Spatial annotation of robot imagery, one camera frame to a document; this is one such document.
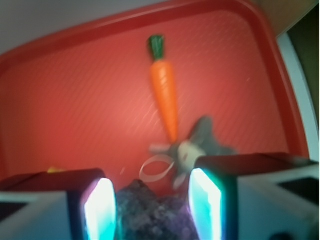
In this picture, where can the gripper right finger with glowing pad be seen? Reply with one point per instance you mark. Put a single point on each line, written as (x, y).
(262, 196)

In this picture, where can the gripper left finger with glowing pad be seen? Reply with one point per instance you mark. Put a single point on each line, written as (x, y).
(68, 205)

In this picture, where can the brown rock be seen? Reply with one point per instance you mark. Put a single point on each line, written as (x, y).
(142, 215)

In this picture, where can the grey plush bunny toy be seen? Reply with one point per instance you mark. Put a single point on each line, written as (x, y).
(183, 155)

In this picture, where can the red plastic tray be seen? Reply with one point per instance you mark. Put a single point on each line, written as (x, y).
(82, 98)

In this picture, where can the orange toy carrot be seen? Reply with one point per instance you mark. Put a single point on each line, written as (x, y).
(164, 86)

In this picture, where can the multicolour twisted rope toy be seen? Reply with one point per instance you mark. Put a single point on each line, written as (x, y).
(53, 170)

